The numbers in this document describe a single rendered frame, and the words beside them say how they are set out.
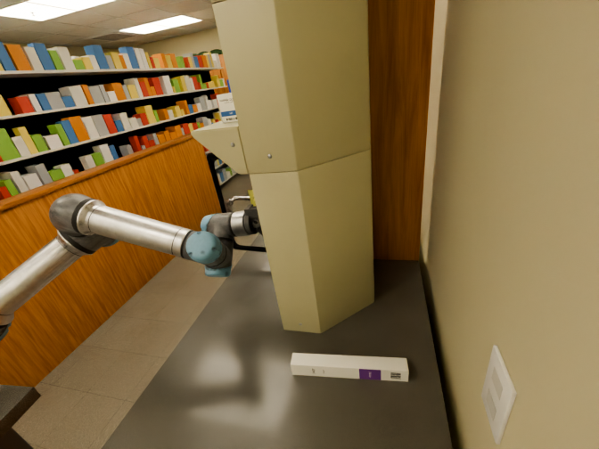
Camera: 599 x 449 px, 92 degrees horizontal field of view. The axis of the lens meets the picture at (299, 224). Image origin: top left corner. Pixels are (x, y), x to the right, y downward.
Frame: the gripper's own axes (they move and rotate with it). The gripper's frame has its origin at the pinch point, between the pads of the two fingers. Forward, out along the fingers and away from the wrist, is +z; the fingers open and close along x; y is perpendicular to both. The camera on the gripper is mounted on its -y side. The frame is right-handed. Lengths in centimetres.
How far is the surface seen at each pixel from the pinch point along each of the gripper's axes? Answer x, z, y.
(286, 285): -13.9, -7.5, -10.3
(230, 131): -13.9, -9.7, 29.6
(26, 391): -42, -76, -21
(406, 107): 22.8, 26.2, 22.8
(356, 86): -2.6, 15.2, 32.0
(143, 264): 113, -212, -85
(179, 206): 186, -209, -57
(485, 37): -11, 36, 35
